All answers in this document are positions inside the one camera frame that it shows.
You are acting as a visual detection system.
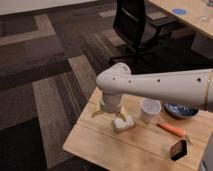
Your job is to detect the blue patterned bowl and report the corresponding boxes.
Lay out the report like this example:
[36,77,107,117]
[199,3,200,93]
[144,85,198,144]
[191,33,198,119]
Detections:
[164,103,198,119]

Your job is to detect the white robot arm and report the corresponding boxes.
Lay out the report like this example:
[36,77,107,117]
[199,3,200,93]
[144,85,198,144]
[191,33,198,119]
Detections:
[93,63,213,121]

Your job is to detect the clear glass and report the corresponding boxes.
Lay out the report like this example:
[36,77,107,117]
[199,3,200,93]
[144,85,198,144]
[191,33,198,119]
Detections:
[200,0,213,21]

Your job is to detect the white paper cup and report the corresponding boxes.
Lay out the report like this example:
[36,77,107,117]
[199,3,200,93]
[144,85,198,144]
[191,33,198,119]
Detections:
[140,98,161,123]

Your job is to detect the black office chair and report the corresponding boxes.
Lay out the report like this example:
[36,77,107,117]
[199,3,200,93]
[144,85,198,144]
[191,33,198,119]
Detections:
[109,0,181,73]

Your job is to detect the white eraser block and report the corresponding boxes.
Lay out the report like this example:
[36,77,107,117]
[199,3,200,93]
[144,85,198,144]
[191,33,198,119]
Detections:
[113,115,135,132]

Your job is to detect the dark hexagonal wooden box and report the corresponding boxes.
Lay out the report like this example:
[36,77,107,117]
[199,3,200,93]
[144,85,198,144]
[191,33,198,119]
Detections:
[170,139,187,161]

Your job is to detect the blue round disc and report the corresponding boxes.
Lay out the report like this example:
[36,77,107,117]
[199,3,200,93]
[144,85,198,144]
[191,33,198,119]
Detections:
[172,8,187,15]

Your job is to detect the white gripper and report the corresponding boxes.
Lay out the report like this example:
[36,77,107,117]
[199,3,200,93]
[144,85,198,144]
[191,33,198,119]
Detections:
[91,93,126,122]

